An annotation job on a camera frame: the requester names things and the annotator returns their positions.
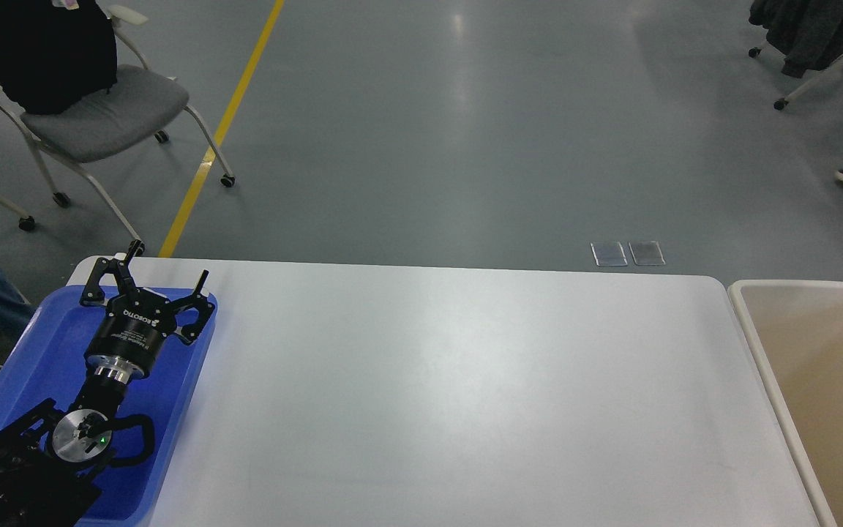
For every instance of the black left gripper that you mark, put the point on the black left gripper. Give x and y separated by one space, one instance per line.
131 331

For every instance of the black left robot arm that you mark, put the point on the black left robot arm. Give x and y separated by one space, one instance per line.
93 397

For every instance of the beige plastic bin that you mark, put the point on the beige plastic bin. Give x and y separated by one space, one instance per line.
795 331

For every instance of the blue plastic tray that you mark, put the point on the blue plastic tray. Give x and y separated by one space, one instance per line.
48 362

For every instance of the grey office chair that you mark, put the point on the grey office chair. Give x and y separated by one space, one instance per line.
139 107

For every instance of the right floor outlet plate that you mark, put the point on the right floor outlet plate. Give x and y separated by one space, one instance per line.
647 253

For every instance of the floor outlet plate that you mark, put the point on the floor outlet plate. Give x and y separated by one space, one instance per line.
647 253
609 254

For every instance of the black jacket on chair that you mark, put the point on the black jacket on chair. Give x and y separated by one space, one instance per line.
52 57

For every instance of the chair with dark jacket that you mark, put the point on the chair with dark jacket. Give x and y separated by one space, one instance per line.
808 34

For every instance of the left floor outlet plate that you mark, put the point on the left floor outlet plate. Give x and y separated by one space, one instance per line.
609 254

